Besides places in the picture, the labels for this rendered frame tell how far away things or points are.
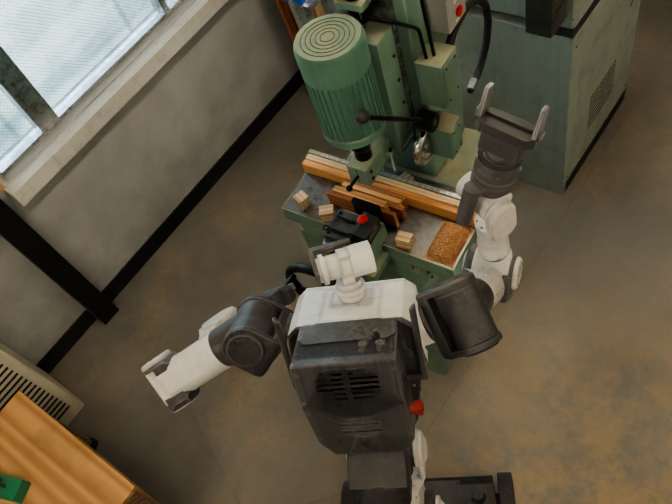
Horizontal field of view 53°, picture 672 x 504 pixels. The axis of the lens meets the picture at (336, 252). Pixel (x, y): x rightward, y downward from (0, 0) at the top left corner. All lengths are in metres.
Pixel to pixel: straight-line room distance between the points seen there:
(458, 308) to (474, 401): 1.38
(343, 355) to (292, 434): 1.55
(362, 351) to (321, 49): 0.74
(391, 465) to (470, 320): 0.37
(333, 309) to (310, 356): 0.14
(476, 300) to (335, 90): 0.64
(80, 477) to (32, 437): 0.27
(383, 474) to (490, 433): 1.18
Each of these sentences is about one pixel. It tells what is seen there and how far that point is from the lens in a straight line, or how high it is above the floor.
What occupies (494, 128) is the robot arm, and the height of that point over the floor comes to 1.58.
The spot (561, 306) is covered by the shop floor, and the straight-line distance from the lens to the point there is 2.85.
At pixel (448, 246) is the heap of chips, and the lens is 1.90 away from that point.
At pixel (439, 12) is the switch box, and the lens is 1.84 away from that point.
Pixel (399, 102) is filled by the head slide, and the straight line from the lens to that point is 1.92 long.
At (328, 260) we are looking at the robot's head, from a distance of 1.32.
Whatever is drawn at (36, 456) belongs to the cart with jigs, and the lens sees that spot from 2.60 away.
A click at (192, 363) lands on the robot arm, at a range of 1.49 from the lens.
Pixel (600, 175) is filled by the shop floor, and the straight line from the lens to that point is 3.22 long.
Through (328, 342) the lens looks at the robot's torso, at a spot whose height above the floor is 1.40.
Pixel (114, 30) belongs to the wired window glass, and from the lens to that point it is 3.06.
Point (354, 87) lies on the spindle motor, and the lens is 1.67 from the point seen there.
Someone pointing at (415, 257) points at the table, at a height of 0.90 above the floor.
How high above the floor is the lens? 2.52
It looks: 54 degrees down
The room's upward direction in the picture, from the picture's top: 24 degrees counter-clockwise
